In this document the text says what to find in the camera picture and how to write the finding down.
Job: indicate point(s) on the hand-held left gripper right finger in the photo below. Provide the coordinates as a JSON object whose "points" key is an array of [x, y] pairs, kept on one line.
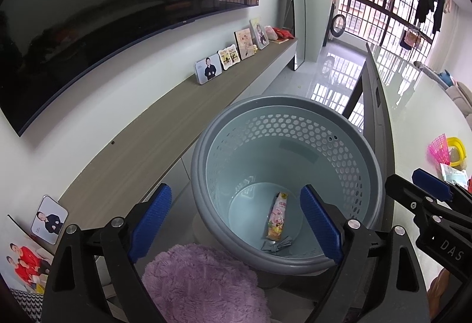
{"points": [[319, 223]]}

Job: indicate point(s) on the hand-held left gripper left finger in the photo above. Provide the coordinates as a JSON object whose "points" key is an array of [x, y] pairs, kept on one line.
{"points": [[153, 223]]}

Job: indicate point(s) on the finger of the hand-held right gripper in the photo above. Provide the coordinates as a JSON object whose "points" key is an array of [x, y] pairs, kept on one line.
{"points": [[403, 190], [431, 185]]}

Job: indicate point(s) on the light blue white packet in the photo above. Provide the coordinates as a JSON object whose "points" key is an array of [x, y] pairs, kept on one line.
{"points": [[453, 173]]}

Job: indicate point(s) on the grey perforated plastic basket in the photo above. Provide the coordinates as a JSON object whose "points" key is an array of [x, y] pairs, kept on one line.
{"points": [[287, 131]]}

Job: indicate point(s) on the person's right hand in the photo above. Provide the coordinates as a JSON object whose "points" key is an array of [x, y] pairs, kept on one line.
{"points": [[444, 290]]}

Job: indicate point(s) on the pink plastic mesh toy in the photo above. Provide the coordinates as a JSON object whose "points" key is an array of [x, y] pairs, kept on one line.
{"points": [[438, 151]]}

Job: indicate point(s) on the pink and yellow snack packet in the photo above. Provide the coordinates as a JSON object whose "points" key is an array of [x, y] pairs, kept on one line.
{"points": [[277, 216]]}

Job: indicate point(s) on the small grey cloth piece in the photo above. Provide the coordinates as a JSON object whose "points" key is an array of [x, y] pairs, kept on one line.
{"points": [[276, 245]]}

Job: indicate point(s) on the purple fluffy cushion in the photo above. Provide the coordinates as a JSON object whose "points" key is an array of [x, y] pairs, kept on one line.
{"points": [[199, 282]]}

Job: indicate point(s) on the beige sofa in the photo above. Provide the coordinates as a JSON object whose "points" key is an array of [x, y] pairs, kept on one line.
{"points": [[461, 98]]}

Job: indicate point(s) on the wooden top television console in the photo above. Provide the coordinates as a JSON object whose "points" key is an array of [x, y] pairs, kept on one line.
{"points": [[166, 131]]}

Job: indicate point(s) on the portrait photo plaque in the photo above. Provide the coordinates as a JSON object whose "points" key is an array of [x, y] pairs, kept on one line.
{"points": [[208, 68], [49, 220]]}

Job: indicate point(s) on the blue plush toy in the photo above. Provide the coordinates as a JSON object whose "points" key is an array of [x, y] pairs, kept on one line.
{"points": [[447, 78]]}

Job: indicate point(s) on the large family photo print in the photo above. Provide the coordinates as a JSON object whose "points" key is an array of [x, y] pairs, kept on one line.
{"points": [[27, 260]]}

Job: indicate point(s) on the low hanging garment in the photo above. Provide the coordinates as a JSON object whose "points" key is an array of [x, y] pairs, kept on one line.
{"points": [[409, 39]]}

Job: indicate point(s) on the scalloped edge photo plaque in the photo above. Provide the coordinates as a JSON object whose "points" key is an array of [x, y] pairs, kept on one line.
{"points": [[228, 57]]}

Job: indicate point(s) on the black window grille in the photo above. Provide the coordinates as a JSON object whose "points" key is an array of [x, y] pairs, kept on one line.
{"points": [[368, 10]]}

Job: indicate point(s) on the red cloth items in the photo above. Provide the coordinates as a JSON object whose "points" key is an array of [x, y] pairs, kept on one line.
{"points": [[284, 35]]}

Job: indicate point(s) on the square wooden photo plaque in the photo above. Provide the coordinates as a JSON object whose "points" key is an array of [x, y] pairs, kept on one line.
{"points": [[244, 43]]}

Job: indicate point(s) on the white framed photo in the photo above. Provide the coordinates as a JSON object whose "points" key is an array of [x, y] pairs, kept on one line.
{"points": [[260, 34]]}

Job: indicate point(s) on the tall leaning mirror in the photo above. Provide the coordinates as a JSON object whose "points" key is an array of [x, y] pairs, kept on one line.
{"points": [[297, 6]]}

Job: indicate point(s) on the large black television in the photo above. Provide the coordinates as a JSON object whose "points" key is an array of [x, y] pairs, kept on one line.
{"points": [[110, 13]]}

